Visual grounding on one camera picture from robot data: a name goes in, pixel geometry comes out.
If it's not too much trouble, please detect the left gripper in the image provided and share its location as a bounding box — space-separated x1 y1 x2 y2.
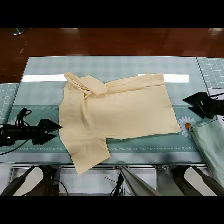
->
4 118 63 146

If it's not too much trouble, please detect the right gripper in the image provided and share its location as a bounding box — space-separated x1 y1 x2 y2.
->
182 91 224 120

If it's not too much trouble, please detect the beige T-shirt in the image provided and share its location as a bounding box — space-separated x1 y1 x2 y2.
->
58 71 182 176

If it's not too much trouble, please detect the pale green garment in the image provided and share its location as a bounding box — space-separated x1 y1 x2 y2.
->
189 117 224 188

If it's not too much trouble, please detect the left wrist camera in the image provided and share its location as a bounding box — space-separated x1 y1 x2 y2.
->
14 107 33 128

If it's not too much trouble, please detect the black cable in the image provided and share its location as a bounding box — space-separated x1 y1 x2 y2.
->
0 137 32 157
104 171 126 197

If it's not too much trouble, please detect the silver frame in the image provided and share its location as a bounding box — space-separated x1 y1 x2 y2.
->
0 162 224 197

